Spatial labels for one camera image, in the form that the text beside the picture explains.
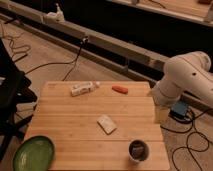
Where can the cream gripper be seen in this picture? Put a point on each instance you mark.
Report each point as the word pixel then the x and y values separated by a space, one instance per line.
pixel 161 114

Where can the blue box on floor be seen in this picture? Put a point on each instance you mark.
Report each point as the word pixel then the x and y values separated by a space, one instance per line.
pixel 179 110

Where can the white object on ledge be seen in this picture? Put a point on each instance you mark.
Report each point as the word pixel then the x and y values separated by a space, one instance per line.
pixel 57 16

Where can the orange carrot toy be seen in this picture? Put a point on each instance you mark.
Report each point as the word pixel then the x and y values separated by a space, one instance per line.
pixel 120 89

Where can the white rectangular sponge block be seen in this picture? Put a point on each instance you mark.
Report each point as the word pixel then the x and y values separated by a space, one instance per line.
pixel 107 124

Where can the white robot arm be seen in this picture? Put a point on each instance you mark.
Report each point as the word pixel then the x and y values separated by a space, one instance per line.
pixel 185 72

